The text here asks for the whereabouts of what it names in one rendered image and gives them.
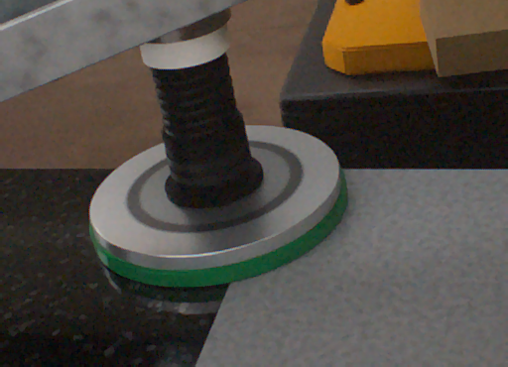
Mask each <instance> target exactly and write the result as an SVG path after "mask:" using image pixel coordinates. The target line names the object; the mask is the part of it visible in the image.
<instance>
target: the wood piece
mask: <svg viewBox="0 0 508 367"><path fill-rule="evenodd" d="M420 11H421V20H422V23H423V27H424V30H425V33H426V37H427V40H428V43H429V47H430V50H431V54H432V57H433V60H434V65H435V68H436V71H437V75H438V77H444V76H452V75H460V74H470V73H478V72H486V71H493V70H501V69H505V68H508V2H507V0H420Z"/></svg>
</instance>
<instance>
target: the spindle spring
mask: <svg viewBox="0 0 508 367"><path fill-rule="evenodd" d="M227 63H228V57H227V55H226V52H224V53H223V55H222V56H220V57H219V58H217V59H215V60H213V61H209V62H206V63H203V64H199V65H196V66H191V67H186V68H179V69H157V68H151V67H149V69H150V71H151V72H152V80H153V82H154V83H155V86H154V90H155V91H156V92H158V101H159V103H160V104H161V107H160V110H161V112H162V114H163V122H164V124H165V125H166V126H165V132H166V133H167V134H168V135H169V136H171V137H173V138H177V139H183V140H193V139H201V138H206V137H209V136H212V135H215V134H217V133H219V132H221V131H223V130H225V129H226V128H228V127H229V126H230V125H232V124H234V123H235V121H236V120H237V118H238V115H239V108H238V107H237V99H236V97H235V95H234V94H235V88H234V86H232V85H231V84H232V78H231V76H230V74H229V73H230V67H229V65H228V64H227ZM210 66H211V68H209V69H207V70H205V71H203V72H200V73H197V74H194V75H190V76H185V77H171V78H170V76H180V75H187V74H191V73H195V72H198V71H201V70H204V69H206V68H208V67H210ZM213 77H214V78H213ZM211 78H212V80H210V81H208V82H206V83H203V84H200V85H197V86H193V87H189V88H182V89H173V87H185V86H191V85H195V84H199V83H202V82H204V81H207V80H209V79H211ZM213 89H214V90H213ZM211 90H212V91H211ZM208 91H210V92H209V93H207V94H204V95H201V96H198V97H194V98H188V99H175V98H184V97H191V96H196V95H199V94H203V93H206V92H208ZM218 98H219V99H218ZM216 99H217V100H216ZM214 100H216V101H214ZM212 101H214V102H212ZM210 102H212V103H210ZM207 103H210V104H208V105H206V106H203V107H200V108H197V109H191V110H178V109H188V108H194V107H199V106H201V105H204V104H207ZM219 109H220V110H219ZM217 110H218V111H217ZM215 111H217V112H215ZM213 112H215V113H213ZM210 113H213V114H211V115H208V114H210ZM205 115H208V116H206V117H203V118H199V119H194V120H183V119H193V118H197V117H201V116H205ZM175 119H182V120H183V121H182V120H175ZM219 121H220V122H219ZM217 122H218V123H217ZM215 123H217V124H215ZM212 124H215V125H213V126H210V125H212ZM207 126H210V127H208V128H205V129H200V130H195V131H181V130H193V129H199V128H203V127H207Z"/></svg>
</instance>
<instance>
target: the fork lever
mask: <svg viewBox="0 0 508 367"><path fill-rule="evenodd" d="M246 1H248V0H0V104H1V103H3V102H5V101H8V100H10V99H12V98H15V97H17V96H20V95H22V94H24V93H27V92H29V91H32V90H34V89H36V88H39V87H41V86H44V85H47V84H49V83H52V82H54V81H56V80H59V79H61V78H64V77H66V76H68V75H71V74H73V73H76V72H78V71H80V70H83V69H85V68H87V67H89V66H90V65H92V64H95V63H97V62H100V61H104V60H107V59H109V58H111V57H114V56H116V55H118V54H121V53H123V52H126V51H128V50H130V49H133V48H135V47H138V46H140V45H142V44H145V43H147V42H149V41H152V40H154V39H157V38H159V37H161V36H164V35H166V34H169V33H171V32H173V31H176V30H178V29H181V28H183V27H185V26H188V25H190V24H192V23H195V22H197V21H200V20H202V19H204V18H207V17H209V16H212V15H214V14H216V13H219V12H221V11H223V10H226V9H228V8H231V7H233V6H235V5H239V4H241V3H244V2H246Z"/></svg>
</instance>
